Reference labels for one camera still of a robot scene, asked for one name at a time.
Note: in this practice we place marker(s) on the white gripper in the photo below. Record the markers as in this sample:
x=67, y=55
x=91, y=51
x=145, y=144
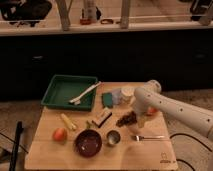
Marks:
x=140, y=109

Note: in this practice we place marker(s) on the dark grape bunch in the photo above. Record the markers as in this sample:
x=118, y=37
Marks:
x=127, y=119

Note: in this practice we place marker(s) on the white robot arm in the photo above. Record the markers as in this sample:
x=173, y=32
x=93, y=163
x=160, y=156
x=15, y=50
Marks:
x=149, y=95

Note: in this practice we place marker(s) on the orange bowl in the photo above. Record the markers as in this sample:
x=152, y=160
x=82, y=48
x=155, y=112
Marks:
x=151, y=111

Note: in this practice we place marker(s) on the purple bowl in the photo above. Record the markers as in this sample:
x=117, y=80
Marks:
x=88, y=143

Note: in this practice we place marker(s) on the metal spoon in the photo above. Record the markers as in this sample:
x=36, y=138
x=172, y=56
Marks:
x=142, y=138

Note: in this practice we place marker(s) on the white lidded jar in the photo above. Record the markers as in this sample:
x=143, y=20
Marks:
x=127, y=94

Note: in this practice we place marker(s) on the small metal cup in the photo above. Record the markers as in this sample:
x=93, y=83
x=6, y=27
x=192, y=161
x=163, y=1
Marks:
x=113, y=137

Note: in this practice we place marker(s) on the clear plastic cup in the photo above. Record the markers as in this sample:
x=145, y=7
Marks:
x=116, y=96

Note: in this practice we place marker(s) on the green sponge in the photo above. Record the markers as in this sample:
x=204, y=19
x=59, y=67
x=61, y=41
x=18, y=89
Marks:
x=107, y=100

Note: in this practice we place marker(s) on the black and wood block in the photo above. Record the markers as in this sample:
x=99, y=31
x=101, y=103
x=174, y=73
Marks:
x=100, y=119

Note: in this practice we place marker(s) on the white brush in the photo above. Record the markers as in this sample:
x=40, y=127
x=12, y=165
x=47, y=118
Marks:
x=77, y=100

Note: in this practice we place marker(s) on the yellow corn cob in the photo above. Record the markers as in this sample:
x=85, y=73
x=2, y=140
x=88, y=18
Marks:
x=68, y=122

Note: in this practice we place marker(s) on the green plastic tray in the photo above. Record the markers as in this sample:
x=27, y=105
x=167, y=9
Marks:
x=63, y=88

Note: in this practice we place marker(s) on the black pole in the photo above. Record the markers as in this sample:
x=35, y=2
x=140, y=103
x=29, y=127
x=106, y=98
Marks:
x=13, y=159

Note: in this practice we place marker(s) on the black bag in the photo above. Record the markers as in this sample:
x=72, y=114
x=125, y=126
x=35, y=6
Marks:
x=29, y=12

